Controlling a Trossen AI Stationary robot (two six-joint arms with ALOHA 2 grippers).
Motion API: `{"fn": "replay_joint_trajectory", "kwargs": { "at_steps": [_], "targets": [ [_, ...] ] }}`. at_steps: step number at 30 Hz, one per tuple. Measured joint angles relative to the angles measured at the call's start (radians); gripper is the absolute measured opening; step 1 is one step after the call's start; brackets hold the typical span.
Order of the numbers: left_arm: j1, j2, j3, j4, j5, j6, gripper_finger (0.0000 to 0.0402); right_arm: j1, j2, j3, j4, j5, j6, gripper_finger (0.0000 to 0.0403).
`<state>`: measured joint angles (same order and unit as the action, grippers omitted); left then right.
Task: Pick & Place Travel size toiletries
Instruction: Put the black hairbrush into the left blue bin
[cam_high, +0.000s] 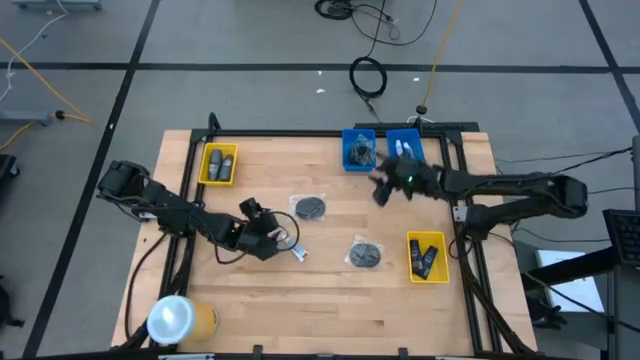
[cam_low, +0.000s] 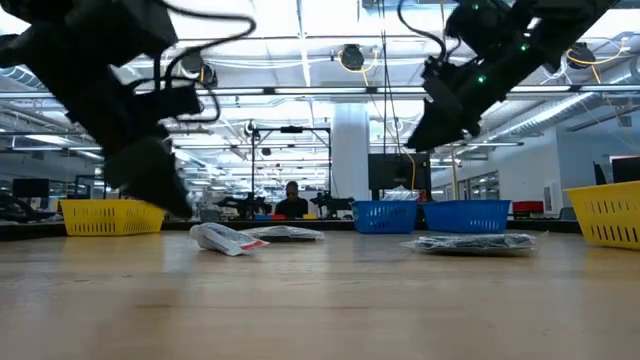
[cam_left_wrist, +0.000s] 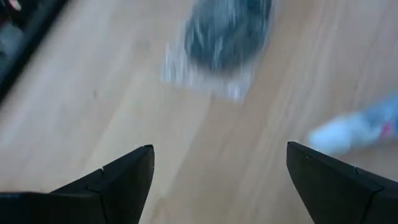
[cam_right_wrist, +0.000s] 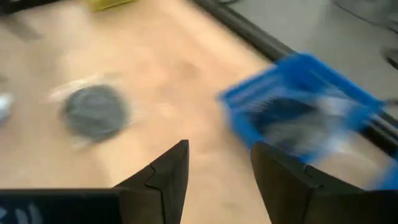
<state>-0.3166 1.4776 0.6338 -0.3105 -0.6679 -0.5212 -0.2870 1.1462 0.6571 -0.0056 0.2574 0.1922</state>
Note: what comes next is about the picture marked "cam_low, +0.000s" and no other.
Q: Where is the black ceiling cable reel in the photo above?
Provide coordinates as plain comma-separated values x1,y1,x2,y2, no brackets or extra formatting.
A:
340,43,366,72

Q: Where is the blue plastic basket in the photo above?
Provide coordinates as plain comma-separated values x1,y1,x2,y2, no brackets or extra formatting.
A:
350,199,420,235
421,199,513,235

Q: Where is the black aluminium table frame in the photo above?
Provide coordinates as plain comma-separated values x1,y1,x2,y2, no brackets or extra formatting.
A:
0,218,584,243

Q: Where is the large black monitor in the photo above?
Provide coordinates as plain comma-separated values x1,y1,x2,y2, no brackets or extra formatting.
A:
367,152,433,192

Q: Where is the black background rig frame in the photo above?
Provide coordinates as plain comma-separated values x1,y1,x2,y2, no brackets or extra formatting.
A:
250,125,333,202

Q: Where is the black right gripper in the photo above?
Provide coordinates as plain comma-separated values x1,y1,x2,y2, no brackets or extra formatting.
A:
404,48,532,154

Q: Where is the red bin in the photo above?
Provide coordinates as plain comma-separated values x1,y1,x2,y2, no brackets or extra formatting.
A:
511,200,545,214

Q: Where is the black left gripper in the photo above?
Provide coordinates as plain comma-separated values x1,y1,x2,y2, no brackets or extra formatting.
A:
29,49,195,220

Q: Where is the black looped gripper cable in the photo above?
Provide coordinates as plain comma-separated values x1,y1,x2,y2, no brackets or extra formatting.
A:
152,0,258,125

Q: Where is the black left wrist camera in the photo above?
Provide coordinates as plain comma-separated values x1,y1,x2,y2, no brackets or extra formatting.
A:
133,83,205,125

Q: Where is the white toothpaste tube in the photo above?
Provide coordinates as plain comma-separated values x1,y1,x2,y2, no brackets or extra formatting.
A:
188,221,271,258

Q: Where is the small black monitor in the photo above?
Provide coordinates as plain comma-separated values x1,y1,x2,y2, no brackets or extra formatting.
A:
11,177,51,199

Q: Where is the yellow plastic basket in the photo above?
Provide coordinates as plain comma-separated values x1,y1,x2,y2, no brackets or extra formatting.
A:
563,180,640,251
58,198,167,238

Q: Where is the person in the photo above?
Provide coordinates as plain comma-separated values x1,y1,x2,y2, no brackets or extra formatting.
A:
274,180,310,220

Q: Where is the black monitor with red edge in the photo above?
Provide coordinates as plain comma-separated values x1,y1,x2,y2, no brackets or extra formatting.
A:
609,155,640,184

